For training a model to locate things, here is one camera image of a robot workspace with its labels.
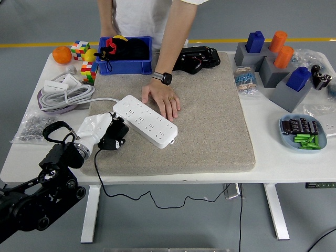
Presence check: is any person's right hand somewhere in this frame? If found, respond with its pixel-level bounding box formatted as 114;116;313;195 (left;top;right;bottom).
100;24;118;37

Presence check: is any person's left hand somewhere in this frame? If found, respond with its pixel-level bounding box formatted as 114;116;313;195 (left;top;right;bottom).
141;78;181;122

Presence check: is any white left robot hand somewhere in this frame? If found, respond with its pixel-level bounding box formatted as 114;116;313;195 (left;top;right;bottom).
76;111;130;152

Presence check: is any white power strip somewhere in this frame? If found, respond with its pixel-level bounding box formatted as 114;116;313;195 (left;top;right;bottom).
112;94;179;150

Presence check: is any black plug with cord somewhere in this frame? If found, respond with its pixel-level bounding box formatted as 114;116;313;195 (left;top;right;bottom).
93;119;234;209

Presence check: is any black pouch with red trim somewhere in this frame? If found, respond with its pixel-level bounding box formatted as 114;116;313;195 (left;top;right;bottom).
93;36;128;72

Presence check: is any black wristwatch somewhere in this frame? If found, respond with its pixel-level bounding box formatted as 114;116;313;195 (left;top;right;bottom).
152;70;173;86

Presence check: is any yellow lemon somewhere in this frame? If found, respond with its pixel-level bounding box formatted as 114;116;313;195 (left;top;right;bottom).
83;48;99;62

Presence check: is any black round pouch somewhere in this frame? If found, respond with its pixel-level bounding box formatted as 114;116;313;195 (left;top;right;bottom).
123;38;150;60

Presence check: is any person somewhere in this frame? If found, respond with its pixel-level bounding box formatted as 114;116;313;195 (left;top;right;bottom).
112;0;188;52

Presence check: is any Rubik's cube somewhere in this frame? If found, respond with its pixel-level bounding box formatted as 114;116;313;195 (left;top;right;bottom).
70;40;91;61
80;60;99;85

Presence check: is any blue plastic bin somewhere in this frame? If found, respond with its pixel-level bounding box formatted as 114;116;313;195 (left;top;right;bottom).
95;36;153;76

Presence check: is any grey-brown mat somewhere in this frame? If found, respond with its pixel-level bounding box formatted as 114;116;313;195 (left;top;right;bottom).
79;51;256;177

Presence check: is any orange fruit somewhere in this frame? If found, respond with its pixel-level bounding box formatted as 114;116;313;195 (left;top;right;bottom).
52;46;72;65

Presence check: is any black electronic housing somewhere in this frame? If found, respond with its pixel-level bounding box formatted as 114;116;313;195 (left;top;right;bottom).
172;46;221;75

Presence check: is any white flat box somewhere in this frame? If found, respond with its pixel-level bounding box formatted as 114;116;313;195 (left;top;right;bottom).
43;80;69;95

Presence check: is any clear bag of screws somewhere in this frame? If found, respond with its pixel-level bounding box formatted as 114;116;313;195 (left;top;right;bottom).
10;110;57;144

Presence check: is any clear bag of resistors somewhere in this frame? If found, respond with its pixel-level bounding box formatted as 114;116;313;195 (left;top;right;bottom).
233;65;260;97

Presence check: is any white table leg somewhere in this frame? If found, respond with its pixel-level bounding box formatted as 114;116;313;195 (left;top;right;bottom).
80;184;102;244
263;183;291;241

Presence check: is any grey block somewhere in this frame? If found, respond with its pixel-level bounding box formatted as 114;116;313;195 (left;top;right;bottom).
234;41;271;67
264;43;279;58
269;76;314;113
258;56;295;89

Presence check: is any blue square peg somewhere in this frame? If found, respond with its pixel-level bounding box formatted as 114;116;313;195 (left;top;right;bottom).
245;30;266;54
285;66;312;92

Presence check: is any orange cylinder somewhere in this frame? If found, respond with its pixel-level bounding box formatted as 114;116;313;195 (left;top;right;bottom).
274;46;295;69
269;30;289;53

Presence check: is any light blue plate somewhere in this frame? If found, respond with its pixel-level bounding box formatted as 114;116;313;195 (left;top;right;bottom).
279;113;328;154

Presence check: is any clear plastic bag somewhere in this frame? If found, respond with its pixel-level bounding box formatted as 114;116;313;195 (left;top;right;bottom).
291;48;331;69

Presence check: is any bag with white socket panel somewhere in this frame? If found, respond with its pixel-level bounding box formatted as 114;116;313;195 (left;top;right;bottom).
303;103;336;139

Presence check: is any black table control panel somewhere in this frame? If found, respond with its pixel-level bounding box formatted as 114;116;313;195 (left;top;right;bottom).
305;182;336;189

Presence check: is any white wall switch plate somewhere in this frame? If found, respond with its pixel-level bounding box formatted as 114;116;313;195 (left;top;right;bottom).
60;73;82;91

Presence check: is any purple tape ring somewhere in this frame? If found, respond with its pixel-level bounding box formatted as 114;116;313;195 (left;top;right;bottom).
36;88;90;115

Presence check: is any silver metal bracket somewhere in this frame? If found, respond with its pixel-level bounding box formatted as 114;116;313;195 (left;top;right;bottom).
223;183;244;200

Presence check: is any long black floor cable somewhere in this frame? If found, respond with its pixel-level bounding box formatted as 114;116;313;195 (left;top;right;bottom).
237;183;245;252

